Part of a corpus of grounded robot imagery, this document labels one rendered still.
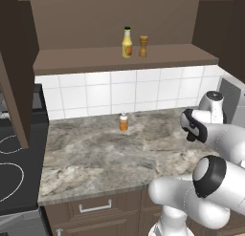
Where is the brown drawer front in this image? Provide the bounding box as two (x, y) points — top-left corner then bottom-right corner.
(67, 191), (144, 219)

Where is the grey countertop appliance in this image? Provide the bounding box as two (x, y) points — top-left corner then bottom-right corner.
(216, 75), (245, 129)

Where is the orange condiment bottle white cap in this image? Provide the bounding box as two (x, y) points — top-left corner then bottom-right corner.
(119, 112), (129, 133)

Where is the white drawer handle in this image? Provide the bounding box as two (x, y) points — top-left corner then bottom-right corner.
(78, 199), (114, 214)

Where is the wooden pepper mill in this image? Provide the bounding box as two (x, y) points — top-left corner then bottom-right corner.
(138, 34), (149, 58)

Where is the yellow bottle with green cap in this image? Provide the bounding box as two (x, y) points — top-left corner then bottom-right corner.
(122, 25), (134, 59)

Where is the brown left cabinet door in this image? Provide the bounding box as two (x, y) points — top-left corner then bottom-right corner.
(0, 0), (40, 150)

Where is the brown right cabinet door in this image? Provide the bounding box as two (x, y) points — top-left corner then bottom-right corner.
(190, 0), (245, 85)

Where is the brown open wall cabinet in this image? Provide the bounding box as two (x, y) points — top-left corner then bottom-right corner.
(15, 0), (237, 76)

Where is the black hob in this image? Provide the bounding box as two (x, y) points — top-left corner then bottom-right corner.
(0, 83), (51, 217)

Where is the grey oven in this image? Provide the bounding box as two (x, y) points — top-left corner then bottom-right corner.
(0, 207), (50, 236)

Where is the brown base cupboard door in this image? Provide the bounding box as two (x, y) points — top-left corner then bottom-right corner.
(47, 211), (144, 236)

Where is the brown cabinet door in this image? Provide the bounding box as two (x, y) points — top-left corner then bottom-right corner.
(190, 0), (245, 85)
(0, 0), (40, 150)

